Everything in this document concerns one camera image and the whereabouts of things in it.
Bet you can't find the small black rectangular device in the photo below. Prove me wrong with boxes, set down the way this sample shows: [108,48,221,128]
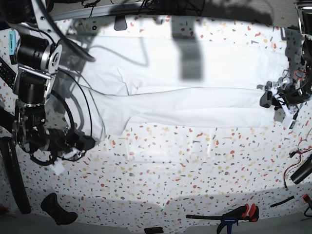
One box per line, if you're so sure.
[144,227,164,234]

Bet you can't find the black bar clamp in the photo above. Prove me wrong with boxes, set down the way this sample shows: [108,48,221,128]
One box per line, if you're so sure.
[186,204,259,234]

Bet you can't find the terrazzo patterned tablecloth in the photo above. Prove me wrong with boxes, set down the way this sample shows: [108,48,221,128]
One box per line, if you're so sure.
[16,15,312,233]

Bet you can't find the white T-shirt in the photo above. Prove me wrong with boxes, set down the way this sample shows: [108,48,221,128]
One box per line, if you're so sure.
[66,37,288,139]

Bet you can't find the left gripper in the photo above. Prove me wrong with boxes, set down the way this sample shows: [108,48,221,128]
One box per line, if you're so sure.
[258,80,305,129]

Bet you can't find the black game controller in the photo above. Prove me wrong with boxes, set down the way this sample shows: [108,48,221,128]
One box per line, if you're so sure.
[40,193,78,225]

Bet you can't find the black cylinder flashlight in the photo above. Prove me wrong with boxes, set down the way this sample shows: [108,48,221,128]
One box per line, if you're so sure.
[291,155,312,185]

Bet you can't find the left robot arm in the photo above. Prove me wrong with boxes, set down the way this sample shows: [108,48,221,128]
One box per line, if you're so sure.
[257,0,312,130]

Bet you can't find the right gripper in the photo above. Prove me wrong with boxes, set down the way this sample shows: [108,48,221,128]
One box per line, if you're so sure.
[29,129,96,175]

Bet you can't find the black curved stand leg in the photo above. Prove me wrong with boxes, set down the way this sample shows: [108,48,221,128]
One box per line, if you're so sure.
[0,136,32,215]

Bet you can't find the blue highlighter marker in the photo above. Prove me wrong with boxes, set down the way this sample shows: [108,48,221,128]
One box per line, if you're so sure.
[8,30,17,65]

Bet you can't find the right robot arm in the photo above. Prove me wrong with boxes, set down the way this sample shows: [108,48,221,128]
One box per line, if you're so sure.
[0,0,95,175]

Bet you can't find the black remote control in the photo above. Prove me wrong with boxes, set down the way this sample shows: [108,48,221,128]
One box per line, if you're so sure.
[0,58,16,89]

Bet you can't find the black table clip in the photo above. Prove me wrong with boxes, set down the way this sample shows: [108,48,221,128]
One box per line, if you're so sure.
[114,16,127,31]

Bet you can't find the black cable piece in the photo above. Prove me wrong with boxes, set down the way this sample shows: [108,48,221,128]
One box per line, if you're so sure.
[270,195,295,208]

